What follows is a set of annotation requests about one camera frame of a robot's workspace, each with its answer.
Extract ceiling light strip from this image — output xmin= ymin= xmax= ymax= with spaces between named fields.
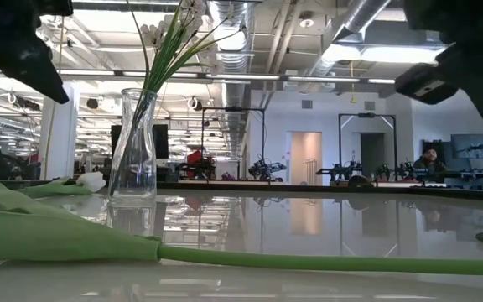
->
xmin=59 ymin=68 xmax=397 ymax=85

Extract black cable loop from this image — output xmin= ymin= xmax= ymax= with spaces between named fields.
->
xmin=347 ymin=174 xmax=373 ymax=188

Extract silver ventilation duct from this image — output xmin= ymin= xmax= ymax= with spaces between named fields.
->
xmin=299 ymin=0 xmax=393 ymax=91
xmin=205 ymin=0 xmax=254 ymax=152

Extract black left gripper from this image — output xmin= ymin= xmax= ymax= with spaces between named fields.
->
xmin=0 ymin=0 xmax=74 ymax=105

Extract white blossom spray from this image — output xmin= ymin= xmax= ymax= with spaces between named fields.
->
xmin=110 ymin=0 xmax=242 ymax=196

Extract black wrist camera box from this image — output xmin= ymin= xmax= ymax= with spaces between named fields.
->
xmin=394 ymin=61 xmax=463 ymax=106

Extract black monitor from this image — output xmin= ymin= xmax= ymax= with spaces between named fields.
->
xmin=110 ymin=123 xmax=169 ymax=160

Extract bright ceiling light panel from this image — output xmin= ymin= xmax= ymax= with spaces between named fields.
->
xmin=323 ymin=44 xmax=448 ymax=65

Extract red tool cart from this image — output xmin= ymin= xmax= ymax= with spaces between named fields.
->
xmin=184 ymin=149 xmax=216 ymax=180

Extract green tulip stems and leaves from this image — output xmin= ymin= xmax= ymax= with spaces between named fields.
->
xmin=0 ymin=179 xmax=483 ymax=203

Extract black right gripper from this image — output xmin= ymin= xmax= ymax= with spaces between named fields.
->
xmin=403 ymin=0 xmax=483 ymax=138

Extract clear glass vase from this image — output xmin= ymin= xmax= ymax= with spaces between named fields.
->
xmin=107 ymin=87 xmax=159 ymax=200

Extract large green foreground stem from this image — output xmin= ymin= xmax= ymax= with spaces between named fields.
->
xmin=0 ymin=170 xmax=483 ymax=278

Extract white pillar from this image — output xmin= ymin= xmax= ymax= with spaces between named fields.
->
xmin=38 ymin=81 xmax=80 ymax=180

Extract black gantry frame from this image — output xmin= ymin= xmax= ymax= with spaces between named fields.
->
xmin=200 ymin=106 xmax=267 ymax=182
xmin=337 ymin=112 xmax=397 ymax=180

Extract black equipment rack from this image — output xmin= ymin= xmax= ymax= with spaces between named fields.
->
xmin=450 ymin=133 xmax=483 ymax=185

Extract beige door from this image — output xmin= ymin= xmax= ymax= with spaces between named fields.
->
xmin=290 ymin=131 xmax=324 ymax=186

